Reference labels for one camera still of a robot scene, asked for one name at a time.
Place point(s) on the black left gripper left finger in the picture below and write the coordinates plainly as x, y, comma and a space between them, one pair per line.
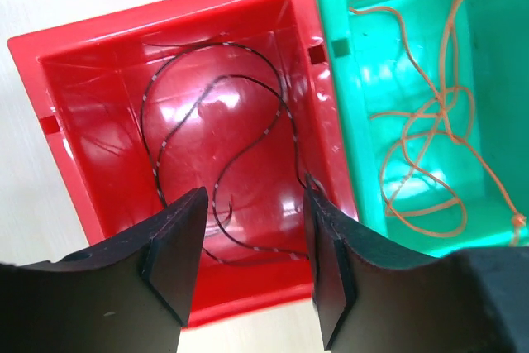
132, 292

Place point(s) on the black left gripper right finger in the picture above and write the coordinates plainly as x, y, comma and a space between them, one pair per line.
373, 295

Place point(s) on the red plastic bin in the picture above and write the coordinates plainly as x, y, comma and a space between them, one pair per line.
236, 96

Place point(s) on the green plastic bin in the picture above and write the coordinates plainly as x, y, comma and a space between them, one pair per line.
433, 103

